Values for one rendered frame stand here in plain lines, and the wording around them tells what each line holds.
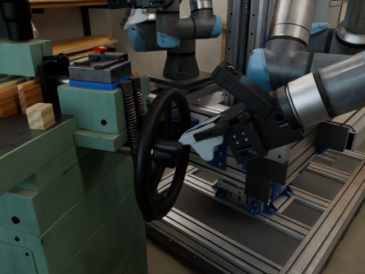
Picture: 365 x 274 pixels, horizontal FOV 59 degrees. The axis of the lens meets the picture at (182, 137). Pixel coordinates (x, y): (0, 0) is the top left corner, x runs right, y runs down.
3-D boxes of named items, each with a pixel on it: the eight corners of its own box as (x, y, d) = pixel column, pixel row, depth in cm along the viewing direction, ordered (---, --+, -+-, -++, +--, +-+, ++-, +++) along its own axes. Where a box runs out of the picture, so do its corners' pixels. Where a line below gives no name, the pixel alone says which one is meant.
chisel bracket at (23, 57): (36, 84, 70) (29, 44, 67) (-13, 79, 74) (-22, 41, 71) (58, 76, 76) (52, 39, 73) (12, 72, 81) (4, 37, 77)
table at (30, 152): (40, 217, 46) (32, 181, 43) (-106, 180, 55) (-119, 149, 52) (178, 97, 98) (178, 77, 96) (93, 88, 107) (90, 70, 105)
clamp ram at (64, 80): (72, 108, 69) (65, 67, 65) (44, 105, 71) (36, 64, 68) (95, 96, 77) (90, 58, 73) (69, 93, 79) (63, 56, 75)
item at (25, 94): (28, 114, 67) (23, 91, 65) (21, 113, 68) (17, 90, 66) (76, 92, 82) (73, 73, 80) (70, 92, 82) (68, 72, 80)
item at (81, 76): (112, 90, 62) (109, 61, 60) (64, 85, 65) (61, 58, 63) (141, 75, 74) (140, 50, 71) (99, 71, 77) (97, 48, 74)
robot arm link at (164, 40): (193, 47, 104) (194, 10, 99) (161, 49, 100) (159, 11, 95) (184, 44, 110) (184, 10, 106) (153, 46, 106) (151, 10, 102)
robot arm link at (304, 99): (313, 79, 44) (311, 66, 51) (281, 92, 46) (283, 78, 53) (333, 126, 46) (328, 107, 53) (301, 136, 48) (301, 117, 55)
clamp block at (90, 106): (117, 136, 64) (113, 92, 61) (61, 128, 68) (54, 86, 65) (148, 112, 77) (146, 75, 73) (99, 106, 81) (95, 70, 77)
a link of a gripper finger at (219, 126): (194, 145, 54) (241, 128, 50) (189, 138, 53) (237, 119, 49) (201, 134, 58) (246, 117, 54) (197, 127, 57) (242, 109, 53)
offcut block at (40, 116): (44, 130, 60) (40, 110, 58) (29, 129, 60) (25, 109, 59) (55, 122, 63) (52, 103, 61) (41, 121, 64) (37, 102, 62)
